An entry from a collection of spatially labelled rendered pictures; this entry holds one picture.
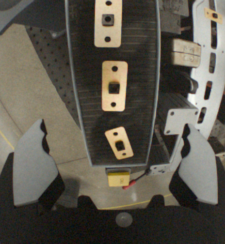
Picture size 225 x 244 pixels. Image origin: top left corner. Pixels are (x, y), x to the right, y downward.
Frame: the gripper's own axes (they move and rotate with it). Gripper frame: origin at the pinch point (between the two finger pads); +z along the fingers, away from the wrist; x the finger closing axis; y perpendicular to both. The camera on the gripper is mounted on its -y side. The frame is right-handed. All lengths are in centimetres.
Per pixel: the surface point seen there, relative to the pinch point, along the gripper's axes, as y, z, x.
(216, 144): 29, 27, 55
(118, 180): 25.9, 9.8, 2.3
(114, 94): 1.2, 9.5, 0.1
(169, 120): 8.7, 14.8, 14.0
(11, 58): -12, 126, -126
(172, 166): 41, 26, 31
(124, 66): -3.4, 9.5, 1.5
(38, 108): 59, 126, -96
